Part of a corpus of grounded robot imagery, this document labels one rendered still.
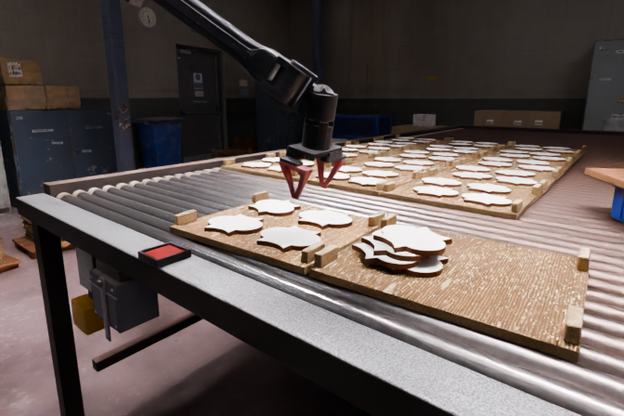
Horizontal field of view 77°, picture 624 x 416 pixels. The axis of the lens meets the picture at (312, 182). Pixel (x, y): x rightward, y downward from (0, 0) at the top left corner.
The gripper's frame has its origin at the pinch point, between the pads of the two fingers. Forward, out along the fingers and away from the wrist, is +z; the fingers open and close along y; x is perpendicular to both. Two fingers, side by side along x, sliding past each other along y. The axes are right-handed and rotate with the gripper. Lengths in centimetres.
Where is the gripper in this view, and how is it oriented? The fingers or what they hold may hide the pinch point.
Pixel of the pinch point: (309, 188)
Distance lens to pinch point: 80.7
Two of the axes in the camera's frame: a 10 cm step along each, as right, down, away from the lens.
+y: -5.9, 2.1, -7.8
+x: 7.9, 3.0, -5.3
